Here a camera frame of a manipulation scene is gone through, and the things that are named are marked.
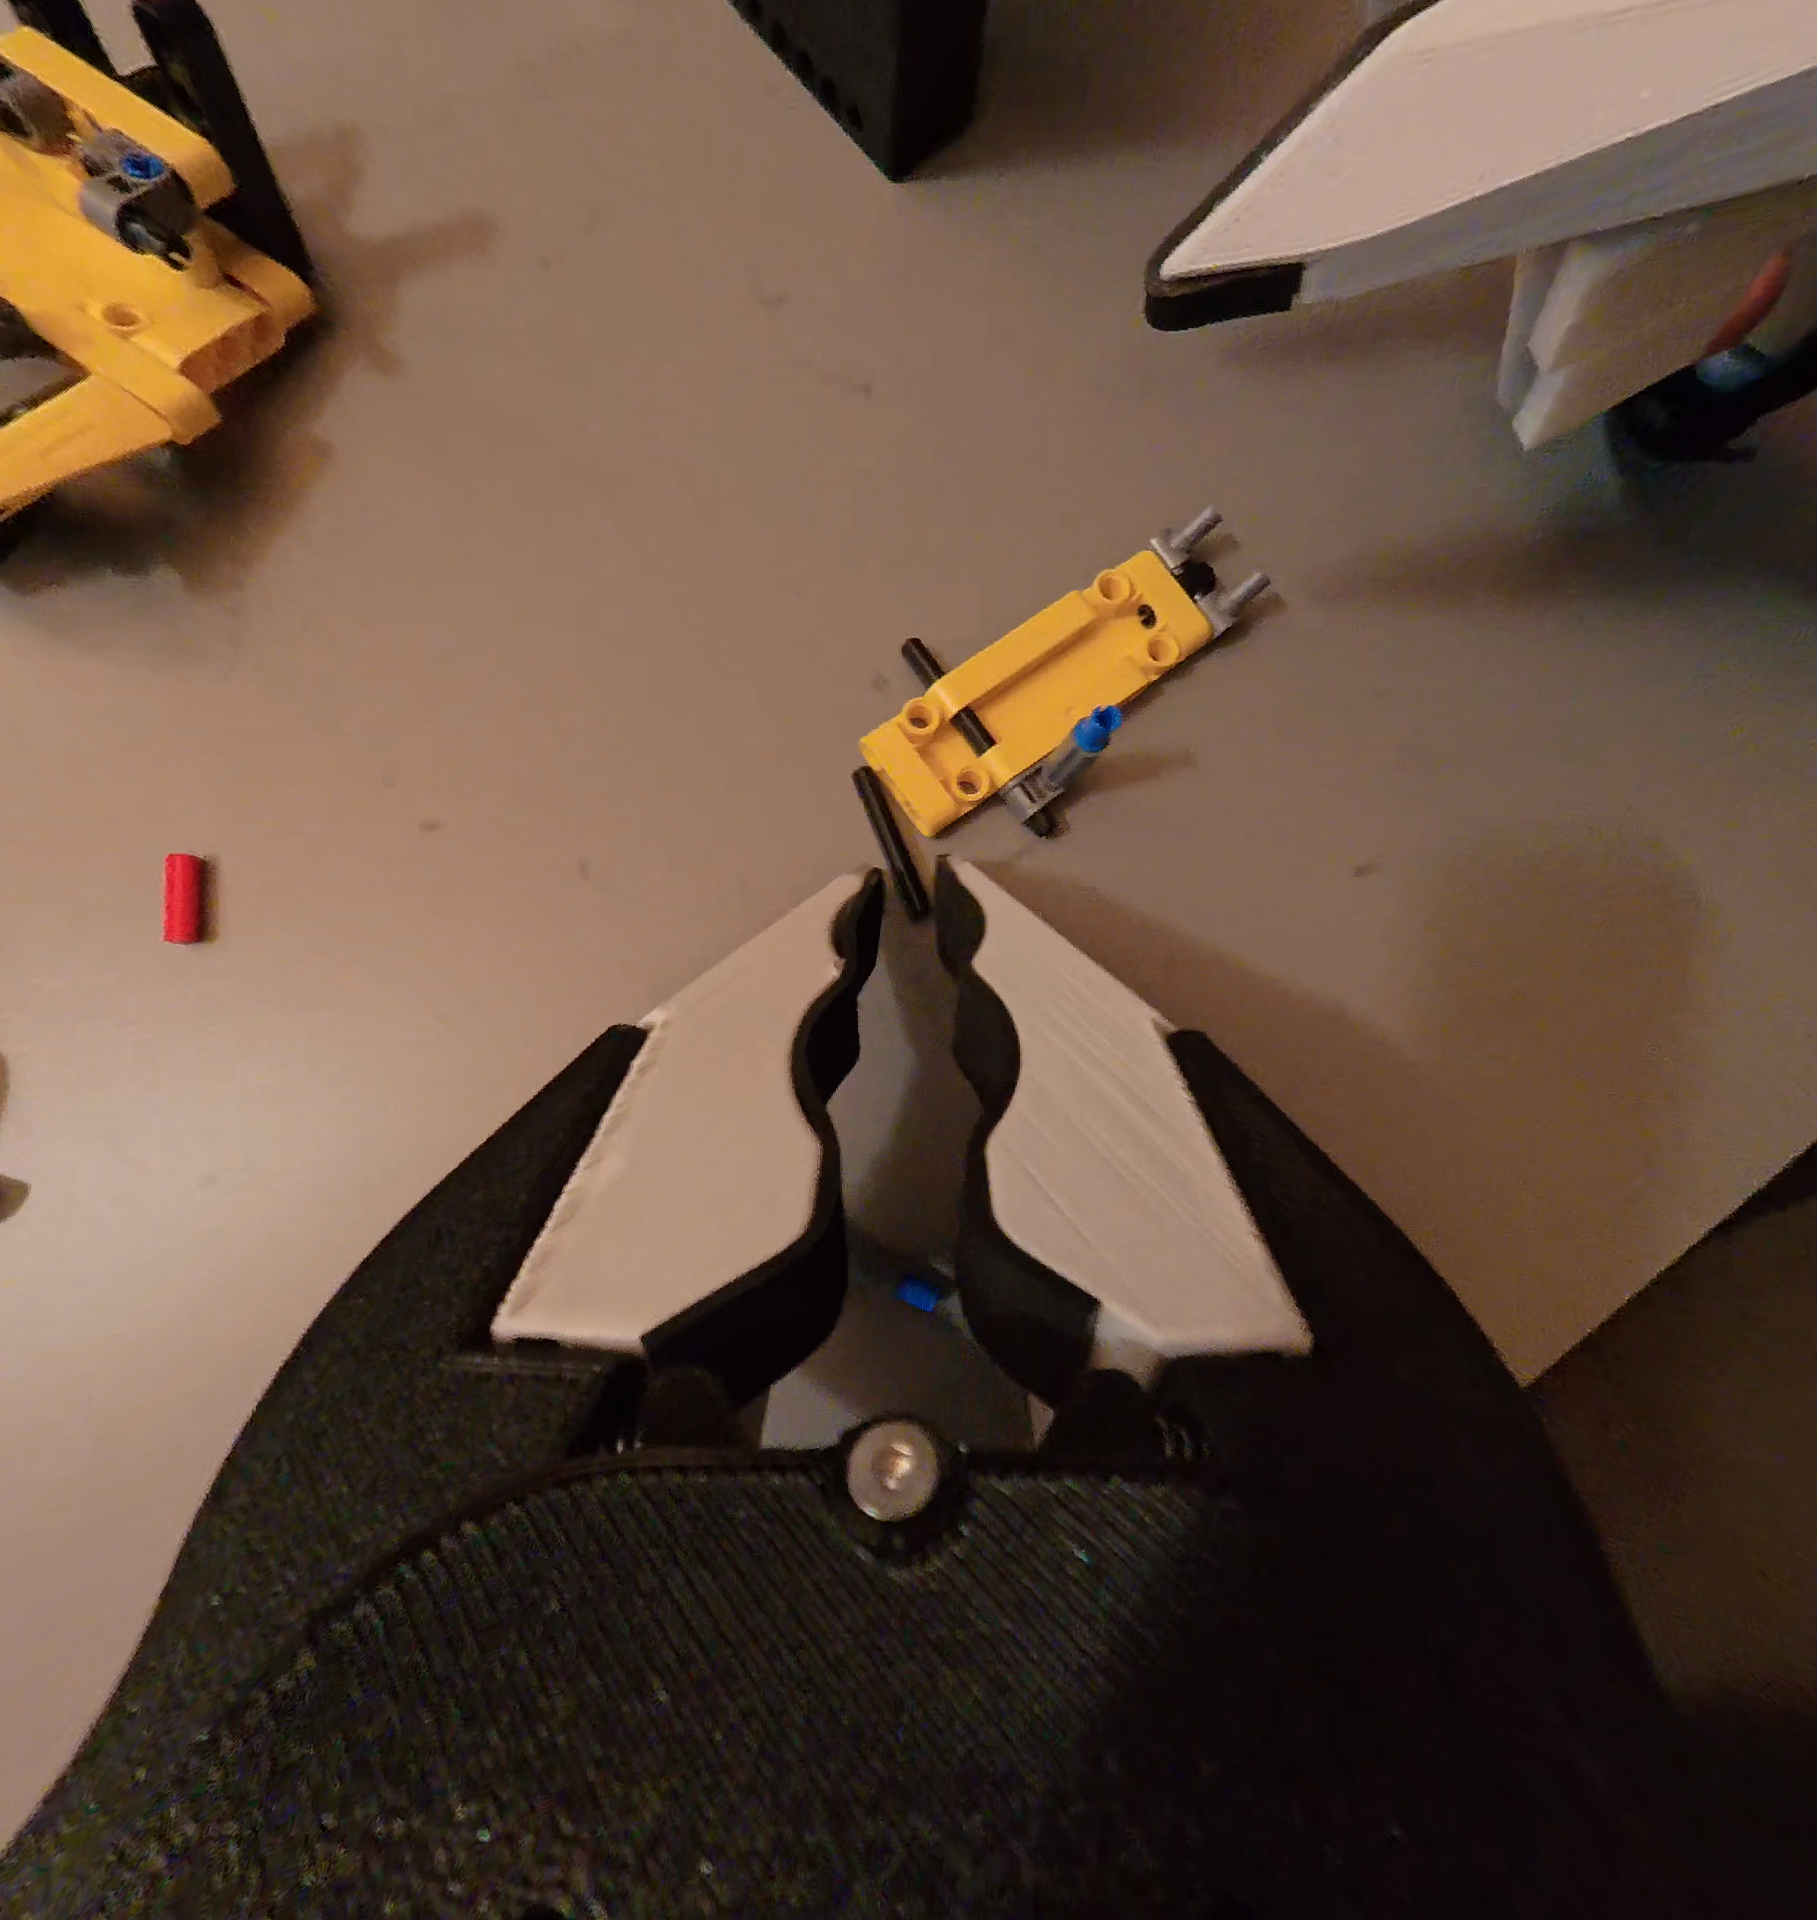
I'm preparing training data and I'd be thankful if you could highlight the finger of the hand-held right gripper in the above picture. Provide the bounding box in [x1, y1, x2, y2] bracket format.
[1143, 0, 1817, 453]

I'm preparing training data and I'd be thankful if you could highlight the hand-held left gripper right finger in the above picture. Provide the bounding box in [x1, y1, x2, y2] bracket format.
[931, 855, 1319, 1420]

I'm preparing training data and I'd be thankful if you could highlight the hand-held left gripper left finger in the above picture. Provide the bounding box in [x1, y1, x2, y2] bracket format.
[488, 866, 889, 1412]

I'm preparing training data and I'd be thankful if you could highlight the black toy axle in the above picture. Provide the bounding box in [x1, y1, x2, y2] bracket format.
[852, 768, 932, 920]

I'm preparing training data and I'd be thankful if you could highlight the yellow toy brick panel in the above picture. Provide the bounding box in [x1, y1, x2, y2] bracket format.
[859, 506, 1277, 842]

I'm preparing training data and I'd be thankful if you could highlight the large yellow toy vehicle model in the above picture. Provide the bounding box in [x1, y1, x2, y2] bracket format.
[728, 0, 988, 186]

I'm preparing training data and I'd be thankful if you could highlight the yellow toy brick assembly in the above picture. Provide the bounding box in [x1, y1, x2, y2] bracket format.
[0, 0, 321, 573]

